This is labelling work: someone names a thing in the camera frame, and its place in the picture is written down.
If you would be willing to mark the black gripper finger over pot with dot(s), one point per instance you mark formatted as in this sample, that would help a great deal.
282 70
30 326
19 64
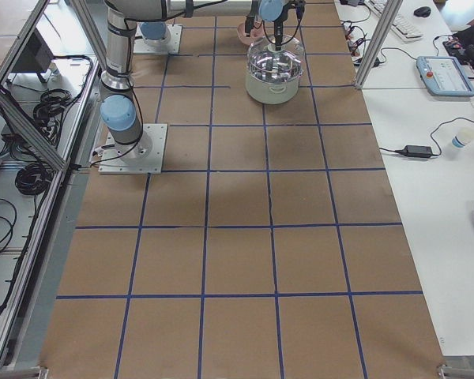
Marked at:
278 34

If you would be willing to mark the glass pot lid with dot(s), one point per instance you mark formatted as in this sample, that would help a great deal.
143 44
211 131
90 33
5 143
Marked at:
269 65

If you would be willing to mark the pale green cooking pot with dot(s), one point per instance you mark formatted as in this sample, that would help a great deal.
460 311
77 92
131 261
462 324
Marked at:
268 92

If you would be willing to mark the pink bowl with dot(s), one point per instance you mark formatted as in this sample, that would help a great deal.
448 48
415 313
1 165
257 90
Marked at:
255 34

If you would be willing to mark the white keyboard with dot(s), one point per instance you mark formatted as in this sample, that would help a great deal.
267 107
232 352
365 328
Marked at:
401 26

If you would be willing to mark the black computer mouse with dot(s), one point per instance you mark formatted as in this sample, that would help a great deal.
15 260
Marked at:
422 12

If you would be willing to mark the blue teach pendant tablet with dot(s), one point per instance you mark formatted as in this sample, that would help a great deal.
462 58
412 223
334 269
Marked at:
443 76

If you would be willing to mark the paper cup with blue band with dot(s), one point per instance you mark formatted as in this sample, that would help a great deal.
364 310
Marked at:
461 140

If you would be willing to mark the aluminium frame post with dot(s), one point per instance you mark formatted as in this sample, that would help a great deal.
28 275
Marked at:
378 37

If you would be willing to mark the black power adapter with cable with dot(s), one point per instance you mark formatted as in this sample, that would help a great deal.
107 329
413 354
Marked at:
423 151

